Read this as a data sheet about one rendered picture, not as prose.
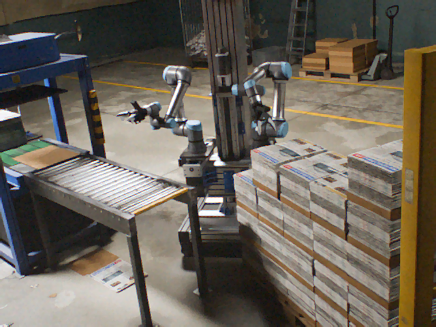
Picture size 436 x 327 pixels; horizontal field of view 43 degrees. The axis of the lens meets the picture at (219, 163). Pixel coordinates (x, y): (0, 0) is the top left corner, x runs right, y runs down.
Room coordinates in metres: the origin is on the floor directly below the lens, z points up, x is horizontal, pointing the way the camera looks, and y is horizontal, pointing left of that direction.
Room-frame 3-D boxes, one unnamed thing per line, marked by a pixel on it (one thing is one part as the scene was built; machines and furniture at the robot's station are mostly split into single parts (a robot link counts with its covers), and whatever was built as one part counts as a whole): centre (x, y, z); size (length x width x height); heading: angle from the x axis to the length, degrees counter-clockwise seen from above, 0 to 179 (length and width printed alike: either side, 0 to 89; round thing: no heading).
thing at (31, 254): (4.36, 1.52, 0.38); 0.94 x 0.69 x 0.63; 133
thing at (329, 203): (2.57, -0.68, 0.95); 0.38 x 0.29 x 0.23; 114
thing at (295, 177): (2.84, -0.56, 0.95); 0.38 x 0.29 x 0.23; 115
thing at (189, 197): (3.79, 0.64, 0.74); 1.34 x 0.05 x 0.12; 43
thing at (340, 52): (9.61, -2.30, 0.28); 1.20 x 0.83 x 0.57; 43
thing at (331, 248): (2.96, -0.50, 0.42); 1.17 x 0.39 x 0.83; 25
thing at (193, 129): (3.98, 0.16, 0.98); 0.13 x 0.12 x 0.14; 50
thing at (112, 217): (3.45, 1.01, 0.74); 1.34 x 0.05 x 0.12; 43
